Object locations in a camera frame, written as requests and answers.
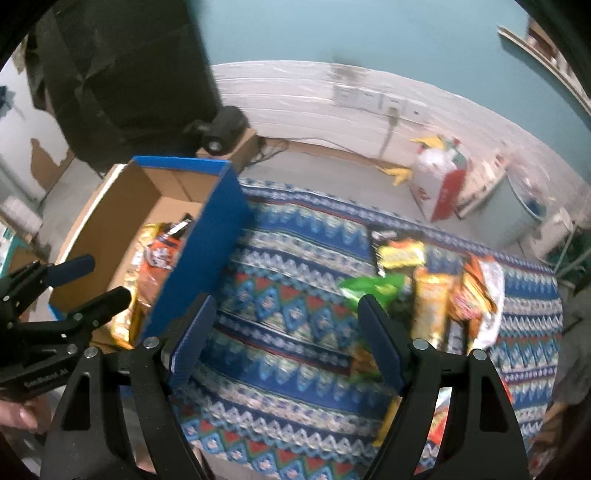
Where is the orange chip bag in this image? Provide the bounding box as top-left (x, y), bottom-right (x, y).
top-left (137, 213), bottom-right (193, 316)

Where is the patterned blue tablecloth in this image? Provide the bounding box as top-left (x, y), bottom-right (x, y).
top-left (175, 180), bottom-right (563, 479)

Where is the grey plug and cable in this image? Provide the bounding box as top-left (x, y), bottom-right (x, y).
top-left (378, 108), bottom-right (401, 160)

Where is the banana peel on floor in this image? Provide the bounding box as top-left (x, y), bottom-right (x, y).
top-left (379, 167), bottom-right (413, 186)

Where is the light blue waste bin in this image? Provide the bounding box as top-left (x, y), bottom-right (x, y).
top-left (473, 173), bottom-right (548, 249)

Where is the white electric kettle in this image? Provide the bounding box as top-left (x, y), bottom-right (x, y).
top-left (529, 207), bottom-right (574, 262)

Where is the silver foil snack bag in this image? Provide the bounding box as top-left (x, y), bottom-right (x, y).
top-left (470, 256), bottom-right (505, 350)

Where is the green snack bag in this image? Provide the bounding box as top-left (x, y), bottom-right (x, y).
top-left (339, 273), bottom-right (413, 313)

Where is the red white paper bag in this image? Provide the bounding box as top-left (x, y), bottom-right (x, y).
top-left (410, 138), bottom-right (469, 222)

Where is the blue cardboard box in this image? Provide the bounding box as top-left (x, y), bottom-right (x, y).
top-left (49, 156), bottom-right (253, 346)

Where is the black softbox light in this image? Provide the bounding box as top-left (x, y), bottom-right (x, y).
top-left (25, 1), bottom-right (221, 174)

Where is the red yellow striped snack bag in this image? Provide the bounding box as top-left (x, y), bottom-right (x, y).
top-left (448, 255), bottom-right (494, 322)

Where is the white wall socket strip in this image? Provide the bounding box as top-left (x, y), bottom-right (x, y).
top-left (332, 84), bottom-right (431, 124)

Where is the white carton leaning on bin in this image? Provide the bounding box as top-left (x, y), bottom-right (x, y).
top-left (455, 153), bottom-right (508, 219)

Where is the black spotlight on box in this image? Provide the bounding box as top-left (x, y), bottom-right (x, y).
top-left (183, 106), bottom-right (249, 156)

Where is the left human hand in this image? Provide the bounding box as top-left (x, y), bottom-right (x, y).
top-left (0, 395), bottom-right (51, 433)

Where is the black yellow noodle snack bag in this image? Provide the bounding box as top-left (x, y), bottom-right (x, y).
top-left (369, 229), bottom-right (427, 277)

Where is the wall shelf with items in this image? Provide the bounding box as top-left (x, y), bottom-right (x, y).
top-left (497, 16), bottom-right (590, 114)

